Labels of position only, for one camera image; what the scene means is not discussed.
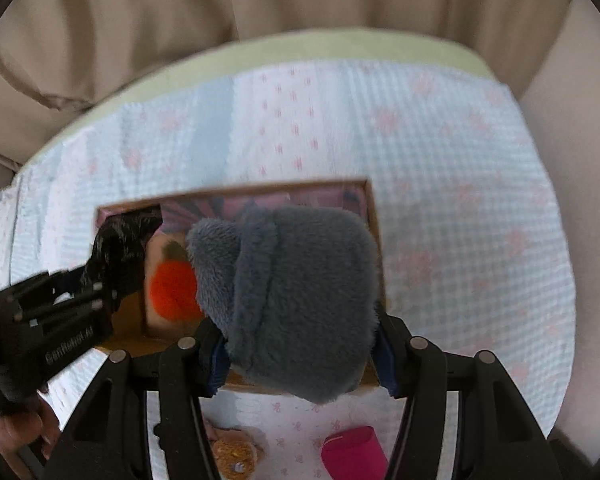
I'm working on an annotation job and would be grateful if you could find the beige curtain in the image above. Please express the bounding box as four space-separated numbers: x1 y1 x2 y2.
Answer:
0 0 586 173

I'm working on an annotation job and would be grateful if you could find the blue white checked blanket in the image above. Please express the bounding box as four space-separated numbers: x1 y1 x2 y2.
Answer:
0 58 581 480

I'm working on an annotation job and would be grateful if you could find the black fluffy cloth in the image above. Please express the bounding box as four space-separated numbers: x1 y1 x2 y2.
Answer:
84 207 164 317

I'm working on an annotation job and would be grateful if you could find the cardboard box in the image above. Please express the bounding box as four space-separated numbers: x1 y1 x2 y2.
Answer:
96 176 388 397

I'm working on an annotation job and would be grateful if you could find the magenta cup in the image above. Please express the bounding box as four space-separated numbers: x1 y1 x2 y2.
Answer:
321 426 387 480

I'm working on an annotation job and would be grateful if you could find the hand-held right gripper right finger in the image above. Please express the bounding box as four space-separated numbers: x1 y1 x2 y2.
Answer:
371 301 552 480

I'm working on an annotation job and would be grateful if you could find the brown plush toy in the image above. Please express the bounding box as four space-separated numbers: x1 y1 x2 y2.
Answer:
204 420 267 480

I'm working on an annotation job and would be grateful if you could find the person's left hand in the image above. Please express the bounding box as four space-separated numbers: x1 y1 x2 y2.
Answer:
0 384 63 462

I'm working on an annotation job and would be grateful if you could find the grey fluffy cloth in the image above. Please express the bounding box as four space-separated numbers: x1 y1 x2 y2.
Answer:
186 206 381 405

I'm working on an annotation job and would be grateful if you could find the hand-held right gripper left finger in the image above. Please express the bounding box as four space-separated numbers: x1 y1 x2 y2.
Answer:
55 318 232 480

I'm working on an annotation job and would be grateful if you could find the light green mattress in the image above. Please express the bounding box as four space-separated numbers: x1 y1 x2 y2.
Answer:
15 27 507 166

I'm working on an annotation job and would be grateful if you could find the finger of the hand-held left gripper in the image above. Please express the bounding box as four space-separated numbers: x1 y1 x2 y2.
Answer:
0 262 106 306
13 290 119 327

